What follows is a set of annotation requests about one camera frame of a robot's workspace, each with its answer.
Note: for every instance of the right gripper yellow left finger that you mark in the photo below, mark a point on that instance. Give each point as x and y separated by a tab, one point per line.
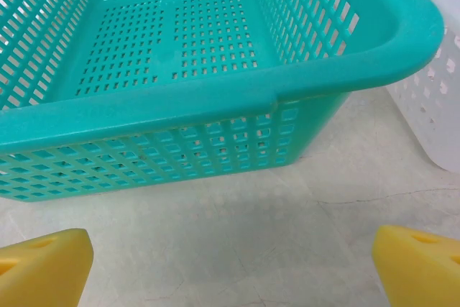
43	271

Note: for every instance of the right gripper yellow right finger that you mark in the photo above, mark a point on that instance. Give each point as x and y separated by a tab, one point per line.
420	274

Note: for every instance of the translucent white plastic basket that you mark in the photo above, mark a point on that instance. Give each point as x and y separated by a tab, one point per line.
431	116

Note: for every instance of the teal plastic basket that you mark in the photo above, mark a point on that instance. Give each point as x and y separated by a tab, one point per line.
215	87

